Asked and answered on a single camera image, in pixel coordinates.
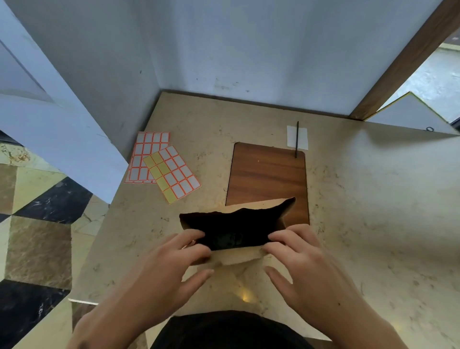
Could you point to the person's left hand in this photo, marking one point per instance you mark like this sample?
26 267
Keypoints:
158 284

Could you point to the person's right hand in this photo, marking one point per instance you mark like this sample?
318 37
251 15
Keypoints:
316 284

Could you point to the brown paper bag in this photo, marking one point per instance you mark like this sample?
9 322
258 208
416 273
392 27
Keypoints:
233 223

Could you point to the partly yellow label sheet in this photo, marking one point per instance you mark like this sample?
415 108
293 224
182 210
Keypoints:
172 176

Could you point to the black straw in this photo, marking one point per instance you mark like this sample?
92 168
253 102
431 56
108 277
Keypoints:
297 140

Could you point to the white paper napkin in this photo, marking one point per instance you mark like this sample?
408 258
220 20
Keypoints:
303 138

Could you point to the person's black clothing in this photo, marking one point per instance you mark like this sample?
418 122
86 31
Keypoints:
230 332

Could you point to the brown wooden board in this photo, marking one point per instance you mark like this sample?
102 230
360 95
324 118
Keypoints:
266 172

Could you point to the orange-bordered white label sheet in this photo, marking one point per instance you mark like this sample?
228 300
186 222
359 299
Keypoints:
143 151

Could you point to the white panelled door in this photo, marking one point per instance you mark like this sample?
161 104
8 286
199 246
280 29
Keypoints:
61 126

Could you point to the white board with yellow edge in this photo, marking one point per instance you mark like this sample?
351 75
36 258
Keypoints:
406 117

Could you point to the brown wooden door frame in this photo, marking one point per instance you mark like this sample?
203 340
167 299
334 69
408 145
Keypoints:
402 61

